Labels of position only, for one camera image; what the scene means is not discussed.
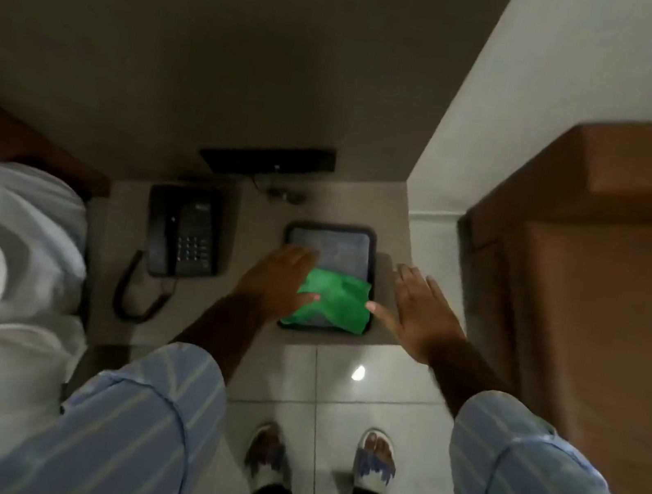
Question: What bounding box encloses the person's left hand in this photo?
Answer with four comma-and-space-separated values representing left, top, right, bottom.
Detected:
229, 236, 329, 332

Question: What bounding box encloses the person's right hand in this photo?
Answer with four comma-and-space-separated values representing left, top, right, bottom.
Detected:
358, 257, 478, 372

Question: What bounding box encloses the person's right forearm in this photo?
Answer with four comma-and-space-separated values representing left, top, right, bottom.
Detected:
403, 333, 652, 494

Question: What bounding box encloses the person's left forearm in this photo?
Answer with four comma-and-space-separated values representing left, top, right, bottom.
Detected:
0, 255, 269, 494

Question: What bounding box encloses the green cloth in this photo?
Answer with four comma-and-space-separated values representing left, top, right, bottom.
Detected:
278, 263, 376, 341

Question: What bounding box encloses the black rectangular tray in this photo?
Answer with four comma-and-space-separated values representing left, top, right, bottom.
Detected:
268, 214, 388, 344

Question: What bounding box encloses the grey bedside table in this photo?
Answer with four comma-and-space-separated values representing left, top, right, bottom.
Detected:
59, 131, 433, 436

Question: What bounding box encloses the black desk telephone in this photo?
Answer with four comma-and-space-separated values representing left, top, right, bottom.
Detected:
136, 179, 232, 287

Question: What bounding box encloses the person's right sandal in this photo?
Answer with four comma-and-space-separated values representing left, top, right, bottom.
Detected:
349, 426, 403, 494

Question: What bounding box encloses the person's sandal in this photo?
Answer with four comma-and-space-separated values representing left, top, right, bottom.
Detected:
240, 419, 303, 494
349, 426, 403, 494

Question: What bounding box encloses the person's left sandal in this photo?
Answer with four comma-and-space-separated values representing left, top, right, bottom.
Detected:
240, 419, 303, 494

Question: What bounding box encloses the brown wooden cabinet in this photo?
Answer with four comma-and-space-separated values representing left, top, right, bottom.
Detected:
412, 82, 652, 494

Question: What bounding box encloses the brown wooden headboard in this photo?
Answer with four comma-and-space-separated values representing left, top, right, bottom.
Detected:
0, 85, 125, 200

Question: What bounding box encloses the black wall switch panel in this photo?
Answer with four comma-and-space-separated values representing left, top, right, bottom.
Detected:
197, 127, 338, 191

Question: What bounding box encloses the black coiled telephone cord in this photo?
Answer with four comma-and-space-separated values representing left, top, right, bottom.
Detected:
109, 247, 181, 329

